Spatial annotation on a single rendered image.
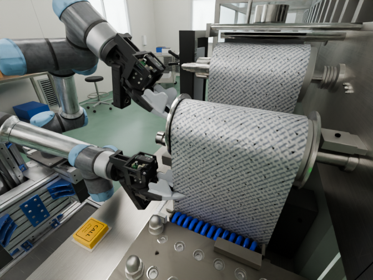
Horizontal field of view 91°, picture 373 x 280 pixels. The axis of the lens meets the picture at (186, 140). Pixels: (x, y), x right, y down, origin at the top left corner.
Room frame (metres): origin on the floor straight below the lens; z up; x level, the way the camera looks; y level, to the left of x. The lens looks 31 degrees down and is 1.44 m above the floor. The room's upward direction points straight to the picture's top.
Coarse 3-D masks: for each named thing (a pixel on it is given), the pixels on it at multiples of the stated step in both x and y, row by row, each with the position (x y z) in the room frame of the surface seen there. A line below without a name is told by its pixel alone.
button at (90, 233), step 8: (88, 224) 0.35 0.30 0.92; (96, 224) 0.35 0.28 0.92; (104, 224) 0.35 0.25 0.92; (80, 232) 0.33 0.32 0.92; (88, 232) 0.33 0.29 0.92; (96, 232) 0.33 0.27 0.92; (104, 232) 0.34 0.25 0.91; (80, 240) 0.30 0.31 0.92; (88, 240) 0.30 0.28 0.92; (96, 240) 0.31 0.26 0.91
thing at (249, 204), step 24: (192, 168) 0.31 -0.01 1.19; (216, 168) 0.28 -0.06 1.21; (192, 192) 0.31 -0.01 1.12; (216, 192) 0.28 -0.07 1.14; (240, 192) 0.26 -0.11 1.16; (264, 192) 0.25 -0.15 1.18; (288, 192) 0.23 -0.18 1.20; (216, 216) 0.28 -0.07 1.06; (240, 216) 0.26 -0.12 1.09; (264, 216) 0.24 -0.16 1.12; (264, 240) 0.23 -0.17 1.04
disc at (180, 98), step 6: (180, 96) 0.38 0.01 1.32; (186, 96) 0.41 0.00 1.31; (174, 102) 0.36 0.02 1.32; (174, 108) 0.35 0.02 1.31; (168, 114) 0.34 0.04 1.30; (168, 120) 0.33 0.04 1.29; (168, 126) 0.33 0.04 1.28; (168, 132) 0.32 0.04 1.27; (168, 138) 0.32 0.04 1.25; (168, 144) 0.32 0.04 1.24; (168, 150) 0.32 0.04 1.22
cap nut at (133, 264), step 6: (132, 258) 0.18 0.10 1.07; (138, 258) 0.18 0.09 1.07; (126, 264) 0.17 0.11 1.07; (132, 264) 0.17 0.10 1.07; (138, 264) 0.18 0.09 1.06; (126, 270) 0.17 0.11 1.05; (132, 270) 0.17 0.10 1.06; (138, 270) 0.17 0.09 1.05; (126, 276) 0.17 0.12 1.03; (132, 276) 0.16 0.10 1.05; (138, 276) 0.17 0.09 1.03
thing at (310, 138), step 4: (308, 120) 0.29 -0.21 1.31; (308, 124) 0.28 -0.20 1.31; (312, 124) 0.28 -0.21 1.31; (308, 128) 0.27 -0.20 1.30; (312, 128) 0.27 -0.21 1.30; (308, 132) 0.26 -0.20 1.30; (312, 132) 0.26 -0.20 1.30; (308, 136) 0.26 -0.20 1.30; (312, 136) 0.25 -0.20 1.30; (308, 140) 0.25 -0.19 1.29; (308, 144) 0.25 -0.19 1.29; (308, 148) 0.24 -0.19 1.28; (304, 152) 0.24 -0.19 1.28; (308, 152) 0.24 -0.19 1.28; (304, 156) 0.24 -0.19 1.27; (308, 156) 0.24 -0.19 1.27; (304, 160) 0.24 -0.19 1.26; (300, 164) 0.23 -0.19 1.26; (304, 164) 0.23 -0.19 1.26; (300, 168) 0.23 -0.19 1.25; (304, 168) 0.23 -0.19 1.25; (300, 172) 0.23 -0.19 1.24; (296, 176) 0.24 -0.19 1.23
